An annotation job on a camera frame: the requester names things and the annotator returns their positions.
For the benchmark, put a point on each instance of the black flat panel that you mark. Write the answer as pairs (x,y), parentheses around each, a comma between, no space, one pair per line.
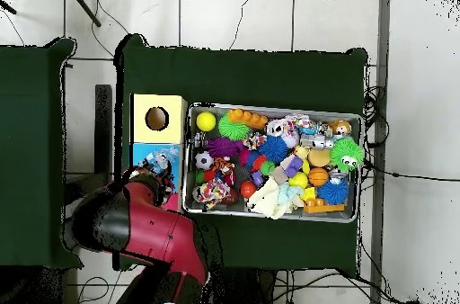
(103,131)

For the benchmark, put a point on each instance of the dark green tablecloth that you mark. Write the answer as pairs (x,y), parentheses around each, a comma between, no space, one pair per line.
(233,77)
(28,138)

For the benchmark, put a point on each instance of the silver toy robot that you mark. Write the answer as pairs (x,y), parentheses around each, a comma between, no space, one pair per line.
(316,141)

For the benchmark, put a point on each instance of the wooden box with three holes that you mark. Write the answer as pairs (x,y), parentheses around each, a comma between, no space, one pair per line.
(169,120)

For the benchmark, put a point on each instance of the small soccer ball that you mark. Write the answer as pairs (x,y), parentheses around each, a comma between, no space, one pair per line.
(204,160)

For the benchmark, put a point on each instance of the black tripod leg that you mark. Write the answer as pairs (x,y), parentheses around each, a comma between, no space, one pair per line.
(9,7)
(83,4)

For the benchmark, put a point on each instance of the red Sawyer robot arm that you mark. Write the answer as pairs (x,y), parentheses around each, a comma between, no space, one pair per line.
(154,228)

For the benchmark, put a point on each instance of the blue spiky ball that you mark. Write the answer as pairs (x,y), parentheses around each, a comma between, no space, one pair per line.
(275,148)

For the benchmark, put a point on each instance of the yellow ball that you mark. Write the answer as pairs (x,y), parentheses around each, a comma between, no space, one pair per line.
(205,121)

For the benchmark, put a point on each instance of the green spiky ball with eyes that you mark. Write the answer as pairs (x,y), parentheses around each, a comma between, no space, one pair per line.
(346,154)

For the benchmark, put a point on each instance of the orange toy block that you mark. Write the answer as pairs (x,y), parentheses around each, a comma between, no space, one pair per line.
(248,117)

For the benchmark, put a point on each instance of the cream knitted cloth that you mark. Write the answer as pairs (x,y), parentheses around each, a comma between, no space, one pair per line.
(269,198)

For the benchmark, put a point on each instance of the purple spiky ball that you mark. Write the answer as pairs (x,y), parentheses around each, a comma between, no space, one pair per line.
(224,147)

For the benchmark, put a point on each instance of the clear mesh bin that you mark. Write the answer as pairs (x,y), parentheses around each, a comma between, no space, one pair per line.
(323,216)

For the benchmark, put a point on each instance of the small basketball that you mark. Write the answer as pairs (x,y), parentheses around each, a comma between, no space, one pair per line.
(318,177)

